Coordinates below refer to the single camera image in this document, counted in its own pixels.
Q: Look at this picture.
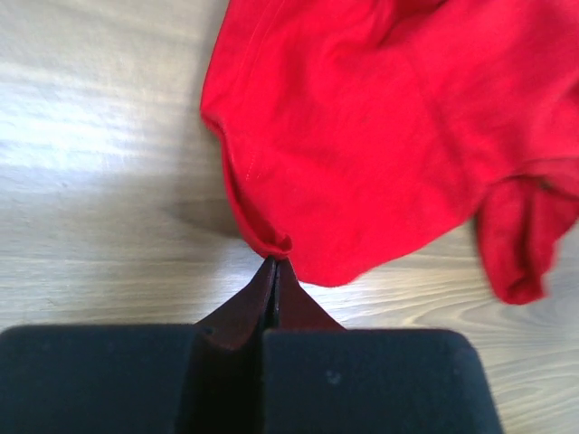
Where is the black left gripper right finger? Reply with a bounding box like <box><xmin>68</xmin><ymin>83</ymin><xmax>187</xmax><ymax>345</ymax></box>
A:
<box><xmin>261</xmin><ymin>258</ymin><xmax>349</xmax><ymax>434</ymax></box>

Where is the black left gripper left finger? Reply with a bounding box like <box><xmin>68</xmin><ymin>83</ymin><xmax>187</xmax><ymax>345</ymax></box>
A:
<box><xmin>179</xmin><ymin>259</ymin><xmax>276</xmax><ymax>433</ymax></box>

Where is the red t shirt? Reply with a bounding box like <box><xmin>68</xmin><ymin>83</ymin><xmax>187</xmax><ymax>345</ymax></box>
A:
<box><xmin>200</xmin><ymin>1</ymin><xmax>578</xmax><ymax>305</ymax></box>

